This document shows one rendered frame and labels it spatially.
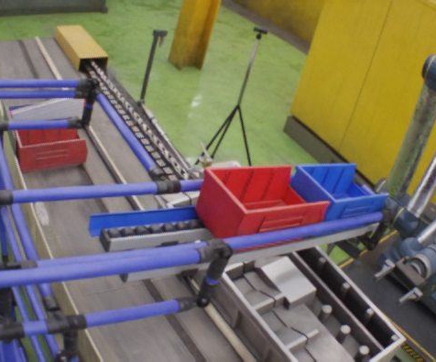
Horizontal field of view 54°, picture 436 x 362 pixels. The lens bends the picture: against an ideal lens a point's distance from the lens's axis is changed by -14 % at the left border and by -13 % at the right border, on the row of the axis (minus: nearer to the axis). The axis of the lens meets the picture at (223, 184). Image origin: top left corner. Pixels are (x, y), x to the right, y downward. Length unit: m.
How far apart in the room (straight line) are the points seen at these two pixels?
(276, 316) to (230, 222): 0.50
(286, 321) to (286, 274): 0.17
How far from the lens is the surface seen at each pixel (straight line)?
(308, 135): 4.46
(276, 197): 1.36
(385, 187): 2.70
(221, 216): 1.11
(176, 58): 5.53
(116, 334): 1.52
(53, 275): 0.81
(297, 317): 1.50
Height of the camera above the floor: 1.97
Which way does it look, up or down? 33 degrees down
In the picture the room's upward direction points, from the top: 17 degrees clockwise
